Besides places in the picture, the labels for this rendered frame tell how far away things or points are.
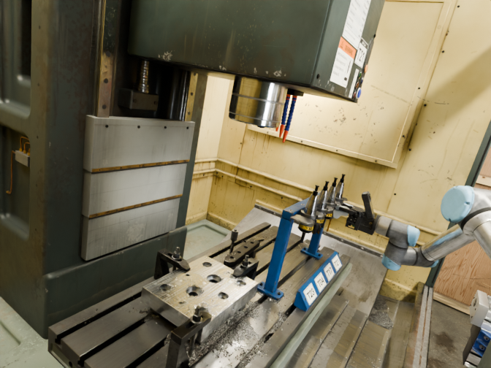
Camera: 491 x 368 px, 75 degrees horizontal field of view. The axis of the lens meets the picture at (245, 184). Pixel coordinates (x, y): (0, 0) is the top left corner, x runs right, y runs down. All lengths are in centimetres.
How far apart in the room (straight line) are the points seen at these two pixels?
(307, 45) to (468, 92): 118
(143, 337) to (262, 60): 79
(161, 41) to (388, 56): 122
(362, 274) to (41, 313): 146
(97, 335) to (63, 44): 80
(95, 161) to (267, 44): 66
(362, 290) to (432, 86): 107
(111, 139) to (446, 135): 151
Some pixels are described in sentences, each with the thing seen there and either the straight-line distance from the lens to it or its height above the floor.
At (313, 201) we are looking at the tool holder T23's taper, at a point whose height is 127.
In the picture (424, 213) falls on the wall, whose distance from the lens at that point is 191.
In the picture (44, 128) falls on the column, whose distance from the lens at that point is 113.
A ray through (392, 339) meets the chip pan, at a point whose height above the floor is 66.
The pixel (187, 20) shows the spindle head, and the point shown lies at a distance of 102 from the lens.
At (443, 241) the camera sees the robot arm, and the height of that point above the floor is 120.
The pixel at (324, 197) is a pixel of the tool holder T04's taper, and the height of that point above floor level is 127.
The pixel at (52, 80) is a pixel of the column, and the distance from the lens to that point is 110.
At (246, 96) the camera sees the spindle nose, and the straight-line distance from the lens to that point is 92.
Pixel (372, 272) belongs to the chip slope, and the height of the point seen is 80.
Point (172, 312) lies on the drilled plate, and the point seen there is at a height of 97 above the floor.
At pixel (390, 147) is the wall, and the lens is 187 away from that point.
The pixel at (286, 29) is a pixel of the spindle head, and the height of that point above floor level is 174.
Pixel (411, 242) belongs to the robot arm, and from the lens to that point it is 141.
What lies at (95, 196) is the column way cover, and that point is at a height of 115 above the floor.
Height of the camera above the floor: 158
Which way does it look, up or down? 16 degrees down
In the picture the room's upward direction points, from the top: 11 degrees clockwise
